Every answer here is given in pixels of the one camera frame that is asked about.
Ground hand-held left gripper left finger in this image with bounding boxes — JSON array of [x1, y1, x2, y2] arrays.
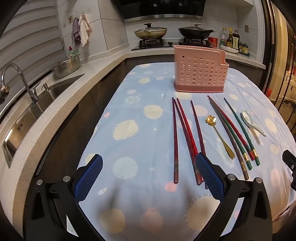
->
[[24, 153, 103, 241]]

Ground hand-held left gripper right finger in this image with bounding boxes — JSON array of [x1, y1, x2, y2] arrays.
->
[[195, 152, 273, 241]]

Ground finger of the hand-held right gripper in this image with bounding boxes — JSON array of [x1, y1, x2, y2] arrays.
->
[[282, 149, 296, 190]]

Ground brown chopstick gold band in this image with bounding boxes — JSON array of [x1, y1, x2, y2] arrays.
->
[[208, 98, 250, 181]]

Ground green chopstick gold band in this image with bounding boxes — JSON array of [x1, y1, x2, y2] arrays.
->
[[223, 97, 261, 166], [214, 104, 253, 171]]

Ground dark purple chopstick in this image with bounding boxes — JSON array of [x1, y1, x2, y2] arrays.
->
[[190, 100, 210, 189]]

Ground dark red chopstick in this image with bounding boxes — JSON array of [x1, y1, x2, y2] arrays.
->
[[171, 97, 179, 184]]

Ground gold flower spoon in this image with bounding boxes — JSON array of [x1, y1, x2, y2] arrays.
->
[[205, 115, 235, 160]]

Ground red chopstick gold band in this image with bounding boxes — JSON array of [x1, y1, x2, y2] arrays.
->
[[207, 95, 256, 161]]

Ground white ceramic soup spoon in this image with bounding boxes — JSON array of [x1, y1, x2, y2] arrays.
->
[[241, 109, 267, 138]]

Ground pink perforated utensil holder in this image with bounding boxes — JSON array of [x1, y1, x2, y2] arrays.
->
[[173, 45, 229, 93]]

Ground blue planet print tablecloth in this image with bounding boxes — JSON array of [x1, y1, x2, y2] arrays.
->
[[76, 62, 296, 241]]

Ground stainless steel sink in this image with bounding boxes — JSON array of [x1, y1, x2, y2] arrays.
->
[[2, 74, 85, 168]]

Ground glass sliding door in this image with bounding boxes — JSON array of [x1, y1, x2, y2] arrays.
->
[[261, 0, 296, 130]]

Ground chrome kitchen faucet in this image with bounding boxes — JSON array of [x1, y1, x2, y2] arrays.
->
[[1, 64, 40, 105]]

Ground metal basin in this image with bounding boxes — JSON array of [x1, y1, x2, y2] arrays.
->
[[53, 54, 81, 79]]

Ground small seasoning jars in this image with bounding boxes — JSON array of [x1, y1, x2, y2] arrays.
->
[[239, 42, 250, 56]]

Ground white plate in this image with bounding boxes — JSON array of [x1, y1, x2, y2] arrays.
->
[[220, 45, 240, 54]]

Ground green dish soap bottle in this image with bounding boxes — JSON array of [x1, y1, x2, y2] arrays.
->
[[68, 46, 79, 59]]

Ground red instant noodle cup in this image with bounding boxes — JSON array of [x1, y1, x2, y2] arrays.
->
[[208, 36, 220, 48]]

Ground dark soy sauce bottle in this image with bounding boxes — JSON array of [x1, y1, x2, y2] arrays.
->
[[232, 29, 241, 49]]

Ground clear oil bottle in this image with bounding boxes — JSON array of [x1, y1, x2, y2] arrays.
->
[[219, 27, 228, 47]]

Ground black gas stove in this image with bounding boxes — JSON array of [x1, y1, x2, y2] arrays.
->
[[131, 38, 220, 51]]

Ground black wok with lid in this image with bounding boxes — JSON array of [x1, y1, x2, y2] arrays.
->
[[178, 23, 216, 38]]

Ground purple hanging cloth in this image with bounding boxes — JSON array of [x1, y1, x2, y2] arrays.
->
[[71, 17, 81, 47]]

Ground white hanging cloth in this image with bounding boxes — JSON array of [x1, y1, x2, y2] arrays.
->
[[78, 14, 92, 48]]

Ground beige wok with lid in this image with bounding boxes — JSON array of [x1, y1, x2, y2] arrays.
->
[[134, 23, 168, 40]]

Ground white window blinds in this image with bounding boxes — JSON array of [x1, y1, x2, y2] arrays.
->
[[0, 0, 65, 75]]

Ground black range hood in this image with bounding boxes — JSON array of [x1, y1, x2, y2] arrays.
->
[[111, 0, 206, 22]]

